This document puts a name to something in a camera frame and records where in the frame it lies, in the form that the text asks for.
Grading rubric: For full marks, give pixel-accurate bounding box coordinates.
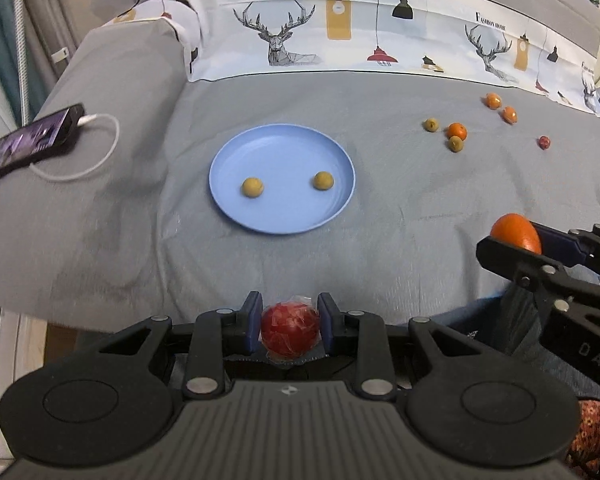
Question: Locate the black smartphone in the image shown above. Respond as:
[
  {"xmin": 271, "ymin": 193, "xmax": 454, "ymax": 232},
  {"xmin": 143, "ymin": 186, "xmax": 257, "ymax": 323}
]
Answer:
[{"xmin": 0, "ymin": 104, "xmax": 87, "ymax": 183}]

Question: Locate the floral patterned clothing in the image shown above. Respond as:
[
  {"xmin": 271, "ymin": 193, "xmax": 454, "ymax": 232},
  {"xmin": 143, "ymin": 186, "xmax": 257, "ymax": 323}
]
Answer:
[{"xmin": 565, "ymin": 400, "xmax": 600, "ymax": 480}]

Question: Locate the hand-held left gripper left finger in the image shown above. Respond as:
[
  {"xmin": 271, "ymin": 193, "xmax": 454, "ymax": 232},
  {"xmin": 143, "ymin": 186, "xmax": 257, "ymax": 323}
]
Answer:
[{"xmin": 97, "ymin": 291, "xmax": 264, "ymax": 400}]

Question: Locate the white charging cable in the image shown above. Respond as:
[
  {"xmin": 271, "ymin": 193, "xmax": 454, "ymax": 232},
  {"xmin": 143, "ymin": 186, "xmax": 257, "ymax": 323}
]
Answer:
[{"xmin": 30, "ymin": 112, "xmax": 120, "ymax": 182}]

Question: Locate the blue round plate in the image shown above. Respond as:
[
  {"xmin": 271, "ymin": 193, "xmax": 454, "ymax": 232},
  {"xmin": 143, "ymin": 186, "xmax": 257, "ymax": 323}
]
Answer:
[{"xmin": 209, "ymin": 124, "xmax": 356, "ymax": 234}]

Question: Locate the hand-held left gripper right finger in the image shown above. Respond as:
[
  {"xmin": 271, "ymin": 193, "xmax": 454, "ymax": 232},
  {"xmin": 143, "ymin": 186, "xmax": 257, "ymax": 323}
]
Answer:
[{"xmin": 317, "ymin": 291, "xmax": 486, "ymax": 400}]

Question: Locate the grey curtain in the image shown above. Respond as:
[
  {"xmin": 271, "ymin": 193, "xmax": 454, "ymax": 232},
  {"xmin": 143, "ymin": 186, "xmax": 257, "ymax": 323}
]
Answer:
[{"xmin": 15, "ymin": 0, "xmax": 81, "ymax": 106}]

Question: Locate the grey bed sheet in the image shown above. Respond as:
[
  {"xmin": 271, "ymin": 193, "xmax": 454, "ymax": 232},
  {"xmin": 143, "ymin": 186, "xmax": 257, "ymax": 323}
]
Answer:
[{"xmin": 0, "ymin": 25, "xmax": 600, "ymax": 331}]

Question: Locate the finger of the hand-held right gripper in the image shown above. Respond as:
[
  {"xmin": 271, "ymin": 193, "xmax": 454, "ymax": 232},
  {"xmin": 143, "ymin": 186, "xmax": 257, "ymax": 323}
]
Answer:
[
  {"xmin": 530, "ymin": 224, "xmax": 600, "ymax": 283},
  {"xmin": 475, "ymin": 236, "xmax": 588, "ymax": 321}
]

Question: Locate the printed deer and lamp cloth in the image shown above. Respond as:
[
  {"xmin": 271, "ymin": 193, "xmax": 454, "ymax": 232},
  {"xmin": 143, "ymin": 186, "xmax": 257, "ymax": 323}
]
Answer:
[{"xmin": 100, "ymin": 0, "xmax": 600, "ymax": 121}]

